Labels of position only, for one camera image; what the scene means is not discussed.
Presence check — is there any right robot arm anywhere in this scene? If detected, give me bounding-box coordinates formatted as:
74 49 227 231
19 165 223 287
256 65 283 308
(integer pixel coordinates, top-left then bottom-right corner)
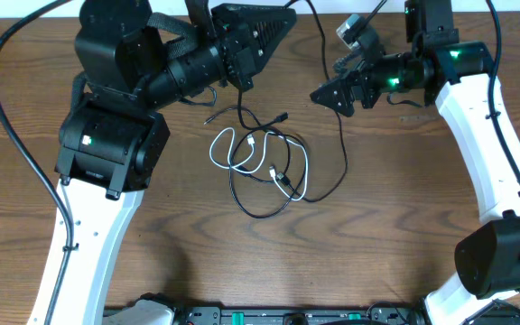
311 1 520 324

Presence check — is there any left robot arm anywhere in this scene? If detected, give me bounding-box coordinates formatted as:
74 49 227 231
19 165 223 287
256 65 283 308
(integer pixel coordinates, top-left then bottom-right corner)
29 0 296 324

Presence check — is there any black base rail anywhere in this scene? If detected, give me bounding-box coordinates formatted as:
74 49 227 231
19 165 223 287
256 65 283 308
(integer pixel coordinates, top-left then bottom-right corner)
104 305 520 325

